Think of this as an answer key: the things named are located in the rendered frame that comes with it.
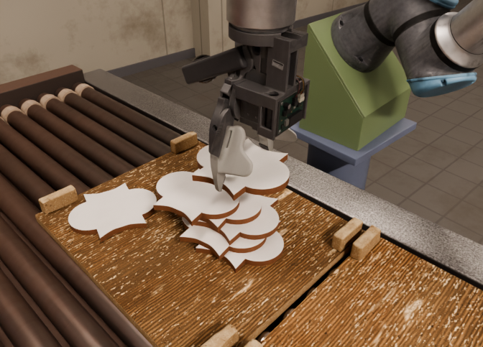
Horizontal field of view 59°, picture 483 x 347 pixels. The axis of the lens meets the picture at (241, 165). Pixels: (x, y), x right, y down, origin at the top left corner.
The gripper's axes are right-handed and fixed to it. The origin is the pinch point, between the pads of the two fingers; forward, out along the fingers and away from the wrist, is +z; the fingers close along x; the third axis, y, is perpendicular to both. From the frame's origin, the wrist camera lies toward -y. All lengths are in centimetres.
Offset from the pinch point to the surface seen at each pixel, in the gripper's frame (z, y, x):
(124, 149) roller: 16.1, -36.8, 6.8
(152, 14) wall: 71, -259, 207
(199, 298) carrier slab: 12.6, 3.8, -13.2
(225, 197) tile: 7.4, -3.0, 0.1
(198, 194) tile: 7.5, -6.8, -1.7
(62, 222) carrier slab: 13.5, -23.8, -15.8
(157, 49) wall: 102, -258, 209
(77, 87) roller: 17, -73, 20
